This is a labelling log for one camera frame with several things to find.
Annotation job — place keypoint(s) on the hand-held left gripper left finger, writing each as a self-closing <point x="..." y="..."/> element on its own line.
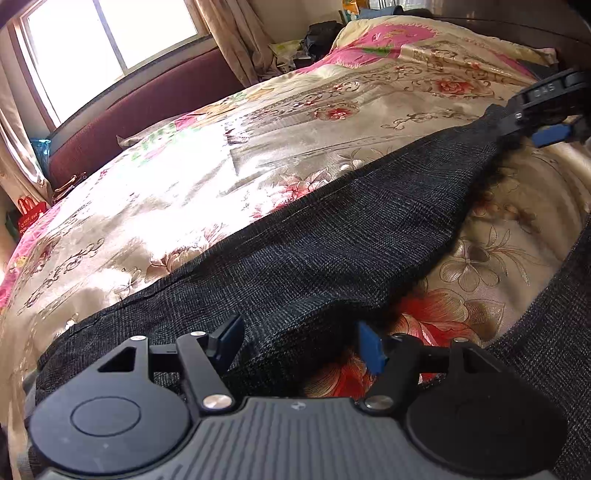
<point x="232" y="335"/>

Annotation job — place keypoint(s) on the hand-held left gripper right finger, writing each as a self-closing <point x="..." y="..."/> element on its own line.
<point x="372" y="353"/>

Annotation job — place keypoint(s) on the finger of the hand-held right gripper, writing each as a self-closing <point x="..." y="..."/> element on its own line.
<point x="508" y="121"/>
<point x="551" y="134"/>

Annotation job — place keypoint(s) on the dark grey pants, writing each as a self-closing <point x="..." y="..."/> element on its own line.
<point x="323" y="240"/>

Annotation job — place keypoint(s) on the person's grey knit clothing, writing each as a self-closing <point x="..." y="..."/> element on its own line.
<point x="554" y="332"/>

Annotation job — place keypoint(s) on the floral satin bedspread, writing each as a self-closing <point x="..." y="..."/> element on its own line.
<point x="258" y="138"/>

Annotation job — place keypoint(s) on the dark clothes pile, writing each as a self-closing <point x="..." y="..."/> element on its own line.
<point x="319" y="39"/>

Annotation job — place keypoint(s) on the green floral bag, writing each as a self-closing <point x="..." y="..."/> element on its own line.
<point x="286" y="50"/>

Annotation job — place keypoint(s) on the red shopping bag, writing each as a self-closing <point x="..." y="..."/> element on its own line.
<point x="30" y="214"/>

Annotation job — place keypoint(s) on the maroon padded headboard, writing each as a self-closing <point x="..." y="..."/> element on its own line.
<point x="138" y="115"/>

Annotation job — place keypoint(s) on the blue plastic item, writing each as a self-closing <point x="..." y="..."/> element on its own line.
<point x="40" y="148"/>

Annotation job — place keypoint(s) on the beige patterned curtain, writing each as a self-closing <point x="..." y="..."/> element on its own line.
<point x="231" y="37"/>
<point x="16" y="138"/>

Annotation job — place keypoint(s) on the window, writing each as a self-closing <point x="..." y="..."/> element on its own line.
<point x="106" y="41"/>

